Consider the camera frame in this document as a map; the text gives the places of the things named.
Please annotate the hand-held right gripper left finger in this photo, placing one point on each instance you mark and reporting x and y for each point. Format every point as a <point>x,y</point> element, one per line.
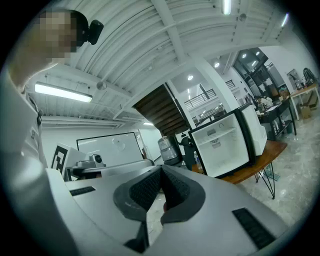
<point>105,200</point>

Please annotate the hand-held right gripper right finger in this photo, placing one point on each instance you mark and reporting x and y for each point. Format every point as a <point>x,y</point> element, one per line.
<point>205,215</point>

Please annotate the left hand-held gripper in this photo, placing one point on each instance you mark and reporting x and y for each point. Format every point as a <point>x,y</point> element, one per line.
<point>71,160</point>

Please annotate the white lattice shelf rack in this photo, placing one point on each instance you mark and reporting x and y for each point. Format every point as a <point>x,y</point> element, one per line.
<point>217,137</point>

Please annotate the whiteboard on black stand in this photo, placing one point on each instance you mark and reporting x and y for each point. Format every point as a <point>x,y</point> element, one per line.
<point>110,150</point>

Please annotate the large clear water jug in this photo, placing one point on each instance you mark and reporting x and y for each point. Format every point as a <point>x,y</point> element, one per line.
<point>168,150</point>

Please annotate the clear plastic water bottle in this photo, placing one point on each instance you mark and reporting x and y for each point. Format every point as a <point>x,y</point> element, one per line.
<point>197,160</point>

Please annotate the black office chair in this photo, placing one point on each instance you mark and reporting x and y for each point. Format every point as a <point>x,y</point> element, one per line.
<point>185,143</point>

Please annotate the dark wooden staircase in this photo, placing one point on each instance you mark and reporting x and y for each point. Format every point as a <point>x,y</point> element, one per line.
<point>160,112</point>

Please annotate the wooden table with black legs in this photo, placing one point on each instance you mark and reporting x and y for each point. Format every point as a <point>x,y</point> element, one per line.
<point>265,155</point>

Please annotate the person's light shirt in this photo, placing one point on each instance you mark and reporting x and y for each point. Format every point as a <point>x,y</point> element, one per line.
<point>22,175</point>

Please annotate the black balcony railing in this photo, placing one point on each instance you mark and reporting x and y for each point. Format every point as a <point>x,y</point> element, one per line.
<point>200,98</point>

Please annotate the long ceiling light fixture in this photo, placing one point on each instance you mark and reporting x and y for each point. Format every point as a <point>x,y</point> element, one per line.
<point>62,92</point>
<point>226,7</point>
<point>285,20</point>

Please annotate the teal waste bin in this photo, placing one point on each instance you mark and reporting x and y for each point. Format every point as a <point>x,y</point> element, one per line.
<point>289,128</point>

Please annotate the black desk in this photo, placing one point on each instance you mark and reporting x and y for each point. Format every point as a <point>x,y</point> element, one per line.
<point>277,112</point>

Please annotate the cardboard box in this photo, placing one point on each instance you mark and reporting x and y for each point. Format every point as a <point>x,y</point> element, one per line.
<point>305,112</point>

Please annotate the person's head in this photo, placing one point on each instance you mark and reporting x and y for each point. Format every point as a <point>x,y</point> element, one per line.
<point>37,50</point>

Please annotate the wooden desk with white legs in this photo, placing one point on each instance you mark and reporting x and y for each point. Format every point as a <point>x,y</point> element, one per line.
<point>306,90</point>

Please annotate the black backpack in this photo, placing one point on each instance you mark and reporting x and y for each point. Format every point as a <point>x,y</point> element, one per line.
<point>308,75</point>

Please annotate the black head-worn camera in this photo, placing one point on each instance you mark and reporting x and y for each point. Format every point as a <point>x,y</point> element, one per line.
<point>95,31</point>

